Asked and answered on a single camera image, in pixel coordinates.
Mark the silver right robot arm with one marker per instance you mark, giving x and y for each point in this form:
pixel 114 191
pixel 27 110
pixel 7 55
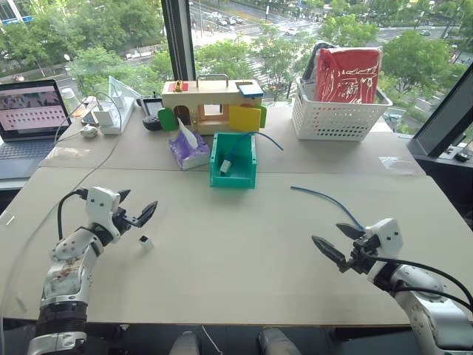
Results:
pixel 443 325

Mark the grey laptop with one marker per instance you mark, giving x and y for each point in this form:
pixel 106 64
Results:
pixel 27 107

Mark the black window frame post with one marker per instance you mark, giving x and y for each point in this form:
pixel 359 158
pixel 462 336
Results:
pixel 179 37

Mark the white power strip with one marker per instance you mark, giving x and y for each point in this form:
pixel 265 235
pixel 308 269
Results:
pixel 123 116

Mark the small black device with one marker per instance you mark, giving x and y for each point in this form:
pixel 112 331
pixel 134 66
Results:
pixel 462 156

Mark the white charger adapter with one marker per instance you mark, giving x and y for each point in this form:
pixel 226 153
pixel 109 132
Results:
pixel 105 117

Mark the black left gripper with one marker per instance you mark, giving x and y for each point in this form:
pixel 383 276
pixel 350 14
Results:
pixel 123 221

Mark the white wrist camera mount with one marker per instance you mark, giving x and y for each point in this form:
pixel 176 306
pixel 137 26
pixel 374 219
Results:
pixel 388 236
pixel 99 207

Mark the purple tissue pack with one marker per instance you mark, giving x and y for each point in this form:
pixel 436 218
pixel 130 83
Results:
pixel 188 149

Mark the black handheld controller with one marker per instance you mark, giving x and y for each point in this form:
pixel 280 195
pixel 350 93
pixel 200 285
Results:
pixel 151 109

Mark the red printed bag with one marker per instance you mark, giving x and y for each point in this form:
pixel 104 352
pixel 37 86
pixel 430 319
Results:
pixel 347 77

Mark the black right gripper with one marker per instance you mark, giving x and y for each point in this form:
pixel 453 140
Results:
pixel 364 255

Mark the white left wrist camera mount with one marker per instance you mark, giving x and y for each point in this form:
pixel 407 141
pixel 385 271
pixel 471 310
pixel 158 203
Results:
pixel 99 207

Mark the dark monitor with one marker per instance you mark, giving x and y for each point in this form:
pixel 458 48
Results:
pixel 445 114

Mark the clear plastic sheet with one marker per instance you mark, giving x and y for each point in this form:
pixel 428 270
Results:
pixel 120 87

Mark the small round white device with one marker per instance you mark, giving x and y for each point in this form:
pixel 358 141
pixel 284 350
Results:
pixel 88 131

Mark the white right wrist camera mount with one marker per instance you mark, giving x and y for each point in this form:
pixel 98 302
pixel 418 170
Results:
pixel 388 236

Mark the white perforated plastic basket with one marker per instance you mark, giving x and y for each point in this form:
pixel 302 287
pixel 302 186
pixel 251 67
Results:
pixel 332 120

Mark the wooden latch box toy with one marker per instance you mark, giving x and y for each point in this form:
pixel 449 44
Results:
pixel 207 98

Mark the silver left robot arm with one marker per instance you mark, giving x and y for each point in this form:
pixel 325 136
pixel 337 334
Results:
pixel 66 281

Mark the clear tape patch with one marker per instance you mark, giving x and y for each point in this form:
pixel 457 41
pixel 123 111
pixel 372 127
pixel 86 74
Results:
pixel 394 164

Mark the green plastic bin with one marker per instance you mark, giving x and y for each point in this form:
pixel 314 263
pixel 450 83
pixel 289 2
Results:
pixel 233 179

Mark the small white cube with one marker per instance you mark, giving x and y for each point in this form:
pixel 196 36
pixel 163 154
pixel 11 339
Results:
pixel 146 243

